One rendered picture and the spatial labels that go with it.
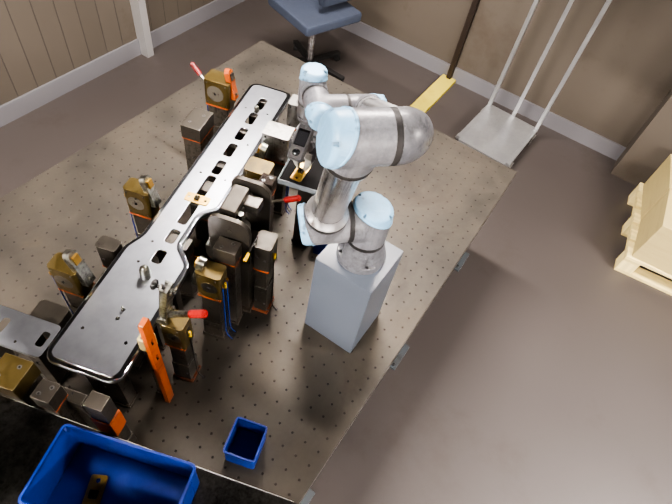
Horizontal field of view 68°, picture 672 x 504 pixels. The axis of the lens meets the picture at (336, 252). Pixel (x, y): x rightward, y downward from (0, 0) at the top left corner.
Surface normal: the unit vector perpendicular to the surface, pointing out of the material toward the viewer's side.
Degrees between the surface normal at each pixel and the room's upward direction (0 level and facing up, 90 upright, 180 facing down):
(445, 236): 0
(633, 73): 90
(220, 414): 0
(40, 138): 0
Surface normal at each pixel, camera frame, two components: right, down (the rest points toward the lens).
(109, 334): 0.14, -0.60
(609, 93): -0.55, 0.62
